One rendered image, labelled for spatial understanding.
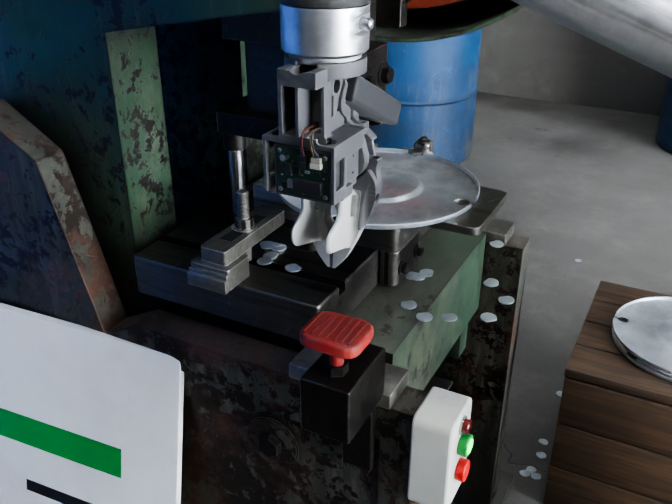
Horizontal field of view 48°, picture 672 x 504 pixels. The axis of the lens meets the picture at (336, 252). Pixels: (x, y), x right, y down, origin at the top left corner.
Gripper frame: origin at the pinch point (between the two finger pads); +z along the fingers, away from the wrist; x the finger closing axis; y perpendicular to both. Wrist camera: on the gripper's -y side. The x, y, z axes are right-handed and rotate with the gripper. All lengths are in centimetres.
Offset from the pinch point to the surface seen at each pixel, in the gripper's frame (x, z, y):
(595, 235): 3, 85, -199
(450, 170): -3.0, 6.8, -43.4
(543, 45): -60, 54, -363
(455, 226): 4.0, 7.3, -26.0
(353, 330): 1.9, 9.1, -0.5
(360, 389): 3.1, 15.9, 0.1
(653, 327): 29, 48, -82
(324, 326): -1.2, 9.1, 0.2
